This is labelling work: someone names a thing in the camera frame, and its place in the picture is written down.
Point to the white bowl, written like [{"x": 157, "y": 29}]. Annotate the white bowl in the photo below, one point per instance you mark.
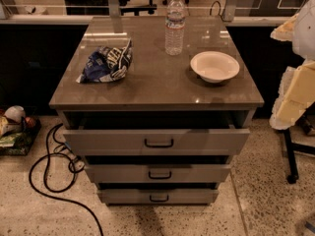
[{"x": 214, "y": 67}]

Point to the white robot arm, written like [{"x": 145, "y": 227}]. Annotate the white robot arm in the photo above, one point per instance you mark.
[{"x": 303, "y": 40}]

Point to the grey top drawer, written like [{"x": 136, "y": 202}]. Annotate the grey top drawer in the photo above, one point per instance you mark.
[{"x": 157, "y": 142}]

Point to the clear plastic water bottle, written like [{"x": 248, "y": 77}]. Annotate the clear plastic water bottle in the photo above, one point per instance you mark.
[{"x": 174, "y": 27}]

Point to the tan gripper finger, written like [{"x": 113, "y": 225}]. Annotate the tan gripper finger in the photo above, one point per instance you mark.
[
  {"x": 284, "y": 32},
  {"x": 296, "y": 94}
]

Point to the black stand leg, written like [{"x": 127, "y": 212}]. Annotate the black stand leg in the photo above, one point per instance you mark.
[{"x": 292, "y": 147}]

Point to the blue crumpled chip bag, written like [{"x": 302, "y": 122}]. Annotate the blue crumpled chip bag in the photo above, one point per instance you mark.
[{"x": 107, "y": 64}]

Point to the grey bottom drawer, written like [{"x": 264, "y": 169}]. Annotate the grey bottom drawer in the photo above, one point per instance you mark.
[{"x": 158, "y": 197}]

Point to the grey drawer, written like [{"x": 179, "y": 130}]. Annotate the grey drawer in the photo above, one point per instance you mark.
[
  {"x": 158, "y": 173},
  {"x": 158, "y": 197},
  {"x": 157, "y": 142}
]

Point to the pile of objects on mat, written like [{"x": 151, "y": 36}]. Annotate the pile of objects on mat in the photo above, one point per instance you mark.
[{"x": 17, "y": 131}]

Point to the grey drawer cabinet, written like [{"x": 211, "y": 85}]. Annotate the grey drawer cabinet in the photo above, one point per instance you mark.
[{"x": 159, "y": 92}]

